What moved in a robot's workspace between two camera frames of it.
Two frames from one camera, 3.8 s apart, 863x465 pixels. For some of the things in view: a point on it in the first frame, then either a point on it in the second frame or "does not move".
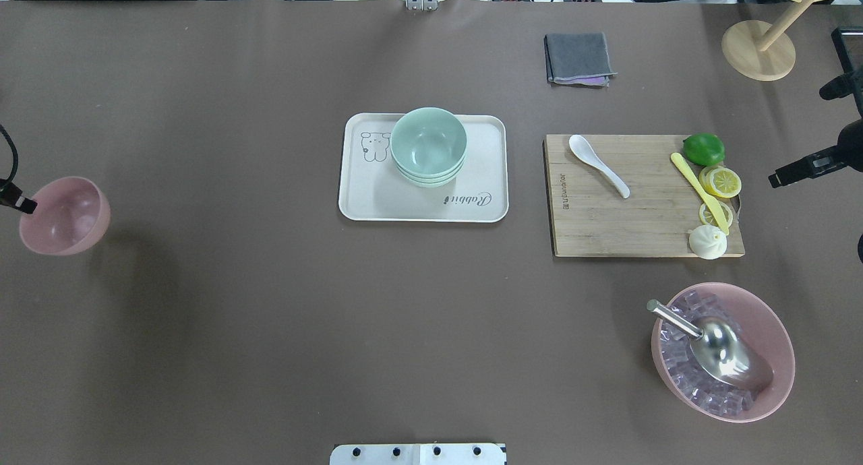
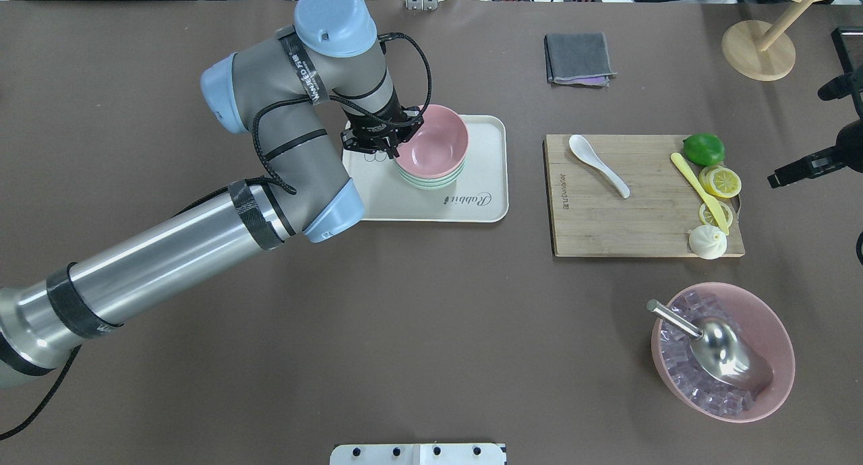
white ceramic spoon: (584, 149) does not move
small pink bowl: (71, 216) -> (438, 145)
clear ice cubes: (681, 366) does not move
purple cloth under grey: (597, 80) does not move
